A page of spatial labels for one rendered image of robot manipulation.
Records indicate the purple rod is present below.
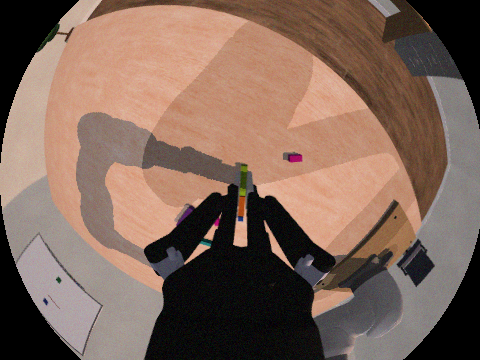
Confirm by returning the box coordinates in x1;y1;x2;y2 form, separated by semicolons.
176;205;195;226

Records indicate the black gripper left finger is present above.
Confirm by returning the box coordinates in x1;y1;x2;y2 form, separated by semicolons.
144;171;241;289

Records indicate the lime green rod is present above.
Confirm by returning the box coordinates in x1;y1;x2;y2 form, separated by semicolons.
240;164;248;196

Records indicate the turquoise rod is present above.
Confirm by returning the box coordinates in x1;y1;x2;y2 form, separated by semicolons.
200;238;212;247

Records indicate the orange rod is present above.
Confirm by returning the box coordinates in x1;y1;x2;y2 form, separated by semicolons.
238;195;245;216

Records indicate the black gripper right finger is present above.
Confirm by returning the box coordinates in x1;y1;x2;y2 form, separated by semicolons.
245;172;336;291

